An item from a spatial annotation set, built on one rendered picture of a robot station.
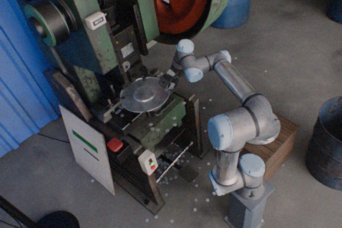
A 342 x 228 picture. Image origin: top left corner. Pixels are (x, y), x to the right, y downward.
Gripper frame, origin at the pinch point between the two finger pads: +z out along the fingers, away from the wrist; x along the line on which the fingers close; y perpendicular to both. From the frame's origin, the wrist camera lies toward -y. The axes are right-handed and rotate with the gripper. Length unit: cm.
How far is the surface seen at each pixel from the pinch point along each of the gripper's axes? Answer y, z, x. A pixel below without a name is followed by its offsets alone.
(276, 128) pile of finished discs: 37, 15, -65
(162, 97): -7.0, 0.8, -1.4
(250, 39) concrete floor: 179, 86, -5
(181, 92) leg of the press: 13.1, 14.7, -4.7
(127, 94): -15.6, 8.9, 16.0
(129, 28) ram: -4.9, -27.6, 28.0
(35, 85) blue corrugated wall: -28, 87, 105
